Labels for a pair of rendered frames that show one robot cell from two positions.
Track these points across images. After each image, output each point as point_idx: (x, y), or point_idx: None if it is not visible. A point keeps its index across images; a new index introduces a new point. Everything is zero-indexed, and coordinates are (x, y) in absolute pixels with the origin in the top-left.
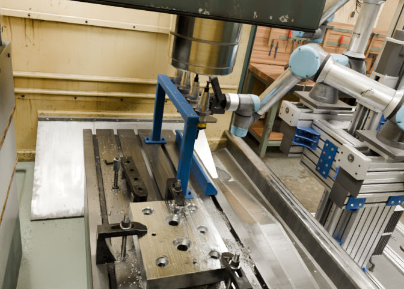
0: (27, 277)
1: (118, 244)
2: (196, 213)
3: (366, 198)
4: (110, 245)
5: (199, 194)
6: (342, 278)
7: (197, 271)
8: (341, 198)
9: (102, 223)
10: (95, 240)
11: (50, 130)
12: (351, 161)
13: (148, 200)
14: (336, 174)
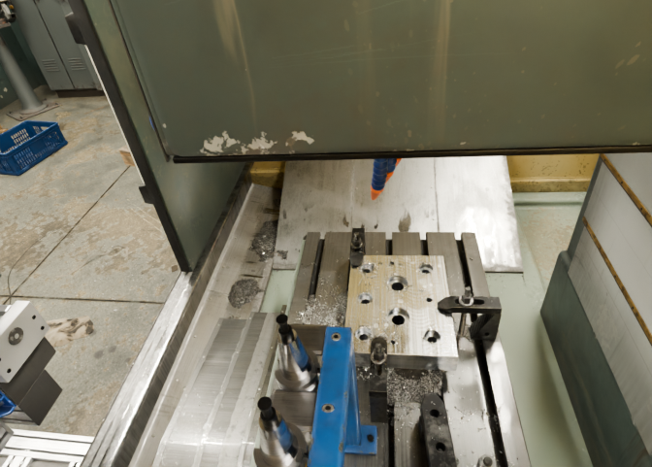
0: None
1: (467, 350)
2: (361, 322)
3: None
4: (478, 328)
5: (310, 437)
6: (175, 336)
7: (392, 255)
8: (48, 388)
9: (493, 402)
10: (499, 363)
11: None
12: (21, 335)
13: (413, 438)
14: (9, 400)
